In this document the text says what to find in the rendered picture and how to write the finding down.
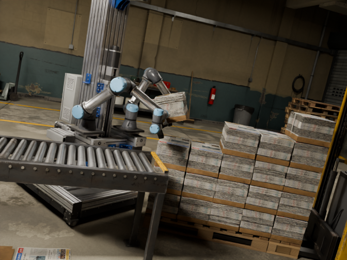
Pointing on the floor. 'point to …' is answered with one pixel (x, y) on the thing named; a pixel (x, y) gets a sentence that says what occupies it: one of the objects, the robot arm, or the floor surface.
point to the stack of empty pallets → (318, 107)
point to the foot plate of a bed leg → (131, 244)
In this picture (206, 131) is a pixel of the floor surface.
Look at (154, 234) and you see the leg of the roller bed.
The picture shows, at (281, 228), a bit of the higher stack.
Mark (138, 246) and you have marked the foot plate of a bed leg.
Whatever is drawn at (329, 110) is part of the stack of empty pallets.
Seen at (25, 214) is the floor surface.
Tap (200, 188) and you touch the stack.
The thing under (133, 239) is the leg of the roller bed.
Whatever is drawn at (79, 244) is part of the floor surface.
